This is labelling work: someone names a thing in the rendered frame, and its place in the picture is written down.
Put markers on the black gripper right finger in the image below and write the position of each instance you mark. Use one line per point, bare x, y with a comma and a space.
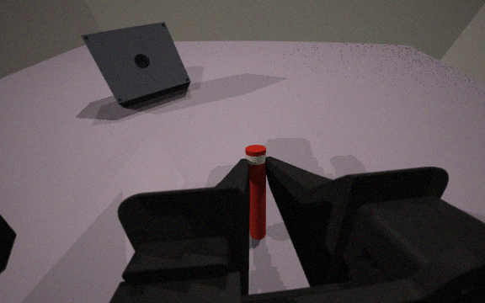
319, 212

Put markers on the red peg with white band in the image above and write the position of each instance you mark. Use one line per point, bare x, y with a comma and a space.
256, 156

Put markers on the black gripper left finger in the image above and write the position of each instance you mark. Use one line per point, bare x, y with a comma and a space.
220, 211

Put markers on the grey flat panel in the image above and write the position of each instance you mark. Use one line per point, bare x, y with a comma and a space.
139, 63

